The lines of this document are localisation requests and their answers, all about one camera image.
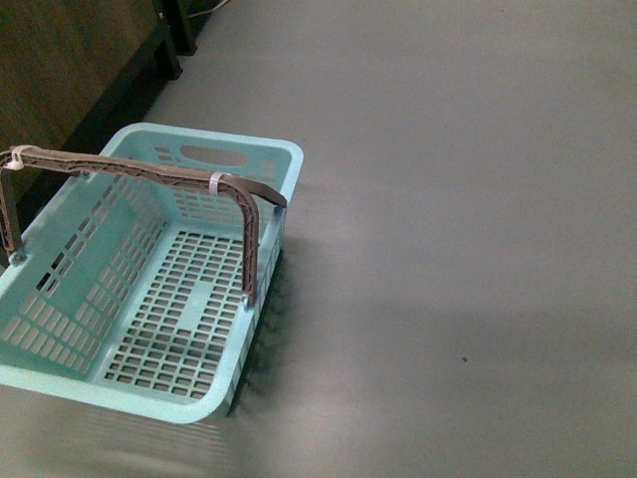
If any light blue plastic basket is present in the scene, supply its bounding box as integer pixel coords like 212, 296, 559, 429
1, 122, 304, 423

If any white zip tie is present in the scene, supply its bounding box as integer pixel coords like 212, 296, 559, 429
208, 171, 234, 196
1, 144, 34, 170

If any dark wooden display stand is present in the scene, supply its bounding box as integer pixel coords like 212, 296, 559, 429
0, 0, 230, 228

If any white zip tie left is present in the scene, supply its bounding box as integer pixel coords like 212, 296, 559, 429
1, 144, 34, 170

